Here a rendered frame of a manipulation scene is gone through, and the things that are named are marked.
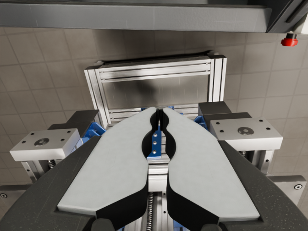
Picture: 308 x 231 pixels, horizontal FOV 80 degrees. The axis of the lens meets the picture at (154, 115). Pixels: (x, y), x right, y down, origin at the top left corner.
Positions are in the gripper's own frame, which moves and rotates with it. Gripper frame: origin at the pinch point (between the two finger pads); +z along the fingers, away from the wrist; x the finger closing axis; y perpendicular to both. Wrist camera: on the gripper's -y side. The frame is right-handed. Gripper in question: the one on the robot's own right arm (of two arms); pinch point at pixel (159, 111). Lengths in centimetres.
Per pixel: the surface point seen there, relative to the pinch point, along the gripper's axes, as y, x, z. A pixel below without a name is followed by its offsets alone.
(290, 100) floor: 51, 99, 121
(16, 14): -5.1, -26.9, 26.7
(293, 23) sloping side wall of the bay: -4.6, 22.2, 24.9
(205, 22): -4.4, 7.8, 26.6
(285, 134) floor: 81, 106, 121
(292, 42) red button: 0, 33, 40
